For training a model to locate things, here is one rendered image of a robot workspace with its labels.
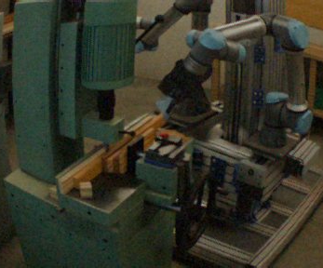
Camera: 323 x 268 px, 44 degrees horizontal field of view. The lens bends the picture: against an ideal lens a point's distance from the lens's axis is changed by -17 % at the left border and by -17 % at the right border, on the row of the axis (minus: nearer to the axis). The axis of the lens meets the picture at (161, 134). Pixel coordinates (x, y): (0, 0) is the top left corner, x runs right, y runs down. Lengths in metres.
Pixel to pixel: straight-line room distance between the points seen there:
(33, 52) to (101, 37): 0.30
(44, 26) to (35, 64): 0.15
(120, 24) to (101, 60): 0.13
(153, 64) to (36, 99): 3.74
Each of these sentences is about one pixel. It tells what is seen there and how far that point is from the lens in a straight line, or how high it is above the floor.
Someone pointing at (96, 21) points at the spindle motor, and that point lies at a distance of 1.38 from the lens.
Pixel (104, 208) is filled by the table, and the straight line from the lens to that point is 1.39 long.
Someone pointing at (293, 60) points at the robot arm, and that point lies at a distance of 1.76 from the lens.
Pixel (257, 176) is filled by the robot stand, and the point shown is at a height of 0.74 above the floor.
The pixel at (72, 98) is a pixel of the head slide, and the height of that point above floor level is 1.15.
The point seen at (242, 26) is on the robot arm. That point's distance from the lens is 1.66.
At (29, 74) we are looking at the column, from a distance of 1.60.
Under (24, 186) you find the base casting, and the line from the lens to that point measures 1.71.
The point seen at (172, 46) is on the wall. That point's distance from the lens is 5.10.
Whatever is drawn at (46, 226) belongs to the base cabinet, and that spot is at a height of 0.67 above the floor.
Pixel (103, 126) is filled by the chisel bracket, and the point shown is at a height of 1.06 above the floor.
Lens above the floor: 1.68
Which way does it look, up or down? 25 degrees down
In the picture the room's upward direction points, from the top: 2 degrees clockwise
